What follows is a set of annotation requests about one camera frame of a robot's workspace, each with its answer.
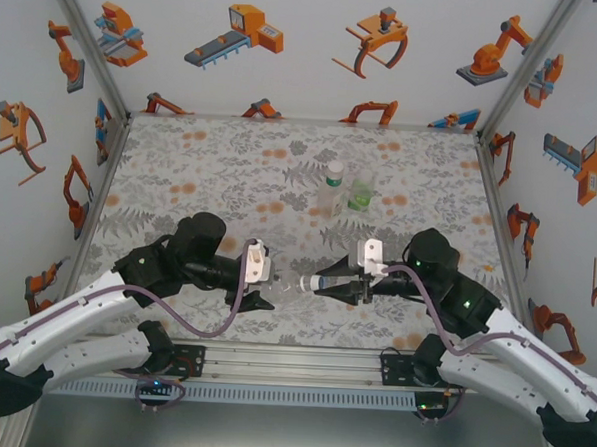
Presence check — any clear unlabelled plastic bottle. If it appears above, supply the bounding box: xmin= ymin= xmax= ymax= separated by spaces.
xmin=265 ymin=267 xmax=322 ymax=307

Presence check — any blue-topped white bottle cap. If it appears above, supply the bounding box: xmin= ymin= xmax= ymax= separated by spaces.
xmin=297 ymin=275 xmax=324 ymax=295

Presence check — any clear bottle with green ring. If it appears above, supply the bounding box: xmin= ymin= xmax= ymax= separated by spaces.
xmin=316 ymin=158 xmax=349 ymax=220

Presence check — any green-labelled clear bottle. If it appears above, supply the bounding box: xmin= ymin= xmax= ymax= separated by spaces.
xmin=346 ymin=166 xmax=379 ymax=215

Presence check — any floral patterned tablecloth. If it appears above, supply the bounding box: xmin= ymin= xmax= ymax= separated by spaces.
xmin=74 ymin=110 xmax=534 ymax=358

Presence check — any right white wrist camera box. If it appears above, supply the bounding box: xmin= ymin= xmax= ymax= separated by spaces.
xmin=347 ymin=236 xmax=388 ymax=280

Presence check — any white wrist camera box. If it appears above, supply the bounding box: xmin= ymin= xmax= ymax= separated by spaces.
xmin=238 ymin=237 xmax=275 ymax=287
xmin=347 ymin=236 xmax=388 ymax=280

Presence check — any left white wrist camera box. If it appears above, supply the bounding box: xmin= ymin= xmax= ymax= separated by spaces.
xmin=238 ymin=237 xmax=275 ymax=287

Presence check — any aluminium frame rail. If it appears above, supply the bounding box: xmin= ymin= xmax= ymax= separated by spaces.
xmin=17 ymin=329 xmax=567 ymax=402

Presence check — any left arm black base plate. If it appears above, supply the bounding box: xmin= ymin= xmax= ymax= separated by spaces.
xmin=112 ymin=340 xmax=208 ymax=380

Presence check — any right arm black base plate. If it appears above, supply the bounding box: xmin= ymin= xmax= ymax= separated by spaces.
xmin=378 ymin=350 xmax=474 ymax=393

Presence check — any aluminium table side rail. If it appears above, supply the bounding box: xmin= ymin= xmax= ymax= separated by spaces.
xmin=464 ymin=131 xmax=554 ymax=358
xmin=25 ymin=109 xmax=134 ymax=338

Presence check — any slotted grey cable duct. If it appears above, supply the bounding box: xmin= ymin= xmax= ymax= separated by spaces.
xmin=35 ymin=372 xmax=420 ymax=415

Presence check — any thin aluminium table rail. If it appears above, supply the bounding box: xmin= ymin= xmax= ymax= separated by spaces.
xmin=127 ymin=106 xmax=481 ymax=136

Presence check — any aluminium frame post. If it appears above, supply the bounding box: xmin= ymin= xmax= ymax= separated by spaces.
xmin=33 ymin=0 xmax=139 ymax=126
xmin=475 ymin=0 xmax=586 ymax=149

